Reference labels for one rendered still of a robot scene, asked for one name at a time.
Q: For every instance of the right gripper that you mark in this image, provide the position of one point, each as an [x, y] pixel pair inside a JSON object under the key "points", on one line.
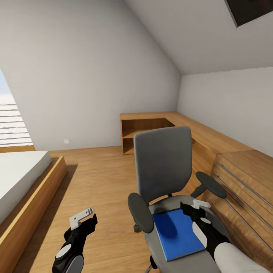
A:
{"points": [[189, 210]]}

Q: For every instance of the fixed window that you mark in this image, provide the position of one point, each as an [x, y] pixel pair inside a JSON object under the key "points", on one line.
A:
{"points": [[245, 11], [14, 136]]}

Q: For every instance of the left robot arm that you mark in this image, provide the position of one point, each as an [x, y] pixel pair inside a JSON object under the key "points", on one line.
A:
{"points": [[70, 258]]}

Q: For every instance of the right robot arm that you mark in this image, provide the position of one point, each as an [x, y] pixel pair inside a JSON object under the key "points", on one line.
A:
{"points": [[228, 257]]}

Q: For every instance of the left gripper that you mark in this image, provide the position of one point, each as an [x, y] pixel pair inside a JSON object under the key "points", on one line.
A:
{"points": [[86, 228]]}

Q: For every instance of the swivel chair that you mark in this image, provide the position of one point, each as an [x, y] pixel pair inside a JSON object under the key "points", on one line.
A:
{"points": [[163, 160]]}

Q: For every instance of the folder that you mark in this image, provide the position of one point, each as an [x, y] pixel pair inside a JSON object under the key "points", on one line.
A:
{"points": [[176, 234]]}

